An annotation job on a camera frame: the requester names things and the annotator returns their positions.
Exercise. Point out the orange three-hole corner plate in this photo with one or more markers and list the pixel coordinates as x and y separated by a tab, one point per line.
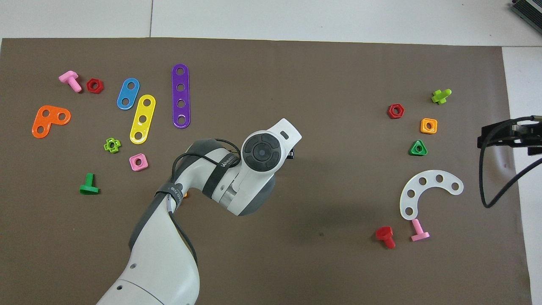
54	115

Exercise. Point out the red hexagon nut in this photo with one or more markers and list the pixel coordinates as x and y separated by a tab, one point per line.
390	111
89	86

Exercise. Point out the lime green cross nut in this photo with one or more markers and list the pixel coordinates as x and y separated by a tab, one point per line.
107	147

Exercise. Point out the green triangle nut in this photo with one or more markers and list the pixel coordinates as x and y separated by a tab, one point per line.
413	151

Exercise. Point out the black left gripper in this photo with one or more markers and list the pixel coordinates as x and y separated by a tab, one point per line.
291	154

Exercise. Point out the grey ribbed device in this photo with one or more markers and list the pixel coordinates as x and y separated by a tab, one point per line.
531	10

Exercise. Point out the green plastic screw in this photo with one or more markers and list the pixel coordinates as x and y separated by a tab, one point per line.
89	182

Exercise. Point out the pink plastic screw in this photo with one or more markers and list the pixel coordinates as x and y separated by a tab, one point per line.
69	77
419	232

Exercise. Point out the white curved five-hole plate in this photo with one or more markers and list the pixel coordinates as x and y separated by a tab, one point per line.
431	179

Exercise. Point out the lime green cross-head screw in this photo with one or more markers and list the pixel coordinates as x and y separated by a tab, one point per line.
440	97

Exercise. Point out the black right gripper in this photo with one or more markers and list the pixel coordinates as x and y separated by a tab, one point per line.
535	140

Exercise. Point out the pink square nut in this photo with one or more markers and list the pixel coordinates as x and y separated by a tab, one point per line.
132	165

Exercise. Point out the red plastic screw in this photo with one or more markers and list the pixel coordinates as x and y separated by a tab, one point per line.
384	233

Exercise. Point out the brown table mat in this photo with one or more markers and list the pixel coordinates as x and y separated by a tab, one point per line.
338	63

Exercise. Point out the yellow three-hole plate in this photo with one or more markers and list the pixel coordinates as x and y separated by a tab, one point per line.
145	111

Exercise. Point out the blue two-hole plate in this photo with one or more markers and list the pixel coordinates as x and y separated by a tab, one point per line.
128	94

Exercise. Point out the orange square nut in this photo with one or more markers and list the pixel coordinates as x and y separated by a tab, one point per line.
423	129

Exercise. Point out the purple four-hole plate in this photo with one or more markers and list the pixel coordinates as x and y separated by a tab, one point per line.
181	95

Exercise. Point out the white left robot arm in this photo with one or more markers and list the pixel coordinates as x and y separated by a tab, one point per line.
161	262

